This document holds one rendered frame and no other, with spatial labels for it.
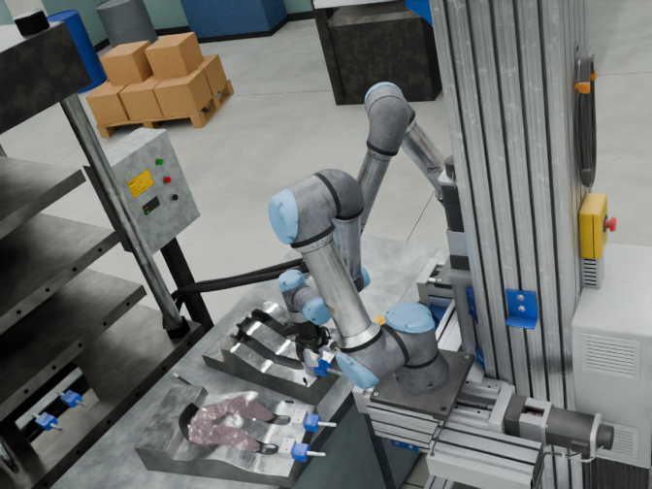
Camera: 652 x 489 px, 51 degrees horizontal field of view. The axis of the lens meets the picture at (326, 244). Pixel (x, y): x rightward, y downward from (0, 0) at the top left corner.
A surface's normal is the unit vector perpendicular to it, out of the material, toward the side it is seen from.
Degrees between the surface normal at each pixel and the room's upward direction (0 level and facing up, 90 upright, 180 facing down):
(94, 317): 0
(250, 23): 90
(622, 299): 0
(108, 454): 0
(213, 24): 90
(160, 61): 90
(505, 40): 90
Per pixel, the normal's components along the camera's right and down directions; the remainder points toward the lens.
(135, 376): -0.23, -0.81
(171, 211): 0.80, 0.15
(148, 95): -0.29, 0.59
